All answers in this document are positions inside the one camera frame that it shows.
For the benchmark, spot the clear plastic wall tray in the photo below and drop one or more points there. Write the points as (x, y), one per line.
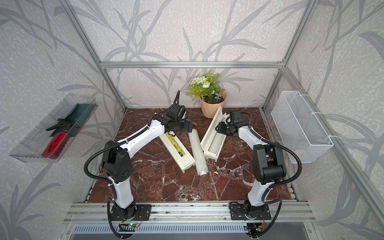
(49, 140)

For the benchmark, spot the green cloth in tray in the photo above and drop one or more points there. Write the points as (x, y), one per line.
(78, 116)

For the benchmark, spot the cream wrap dispenser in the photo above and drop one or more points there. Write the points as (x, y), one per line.
(210, 134)
(178, 151)

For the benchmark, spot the potted artificial flower plant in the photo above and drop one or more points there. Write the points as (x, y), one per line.
(207, 89)

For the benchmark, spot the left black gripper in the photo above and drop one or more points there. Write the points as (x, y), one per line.
(188, 127)

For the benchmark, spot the long plastic wrap roll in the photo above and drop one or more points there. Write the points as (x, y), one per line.
(198, 154)

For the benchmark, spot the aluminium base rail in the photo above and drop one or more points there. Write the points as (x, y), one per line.
(164, 218)

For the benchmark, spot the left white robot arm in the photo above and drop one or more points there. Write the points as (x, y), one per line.
(116, 160)

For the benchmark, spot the red spray bottle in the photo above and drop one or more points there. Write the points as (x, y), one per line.
(59, 141)

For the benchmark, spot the white wire mesh basket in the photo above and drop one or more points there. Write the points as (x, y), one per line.
(299, 126)

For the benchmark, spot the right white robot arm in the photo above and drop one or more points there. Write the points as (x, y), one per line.
(268, 160)

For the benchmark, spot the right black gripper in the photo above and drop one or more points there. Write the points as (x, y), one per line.
(220, 128)

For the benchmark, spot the pink item in basket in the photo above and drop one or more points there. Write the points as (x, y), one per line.
(301, 154)

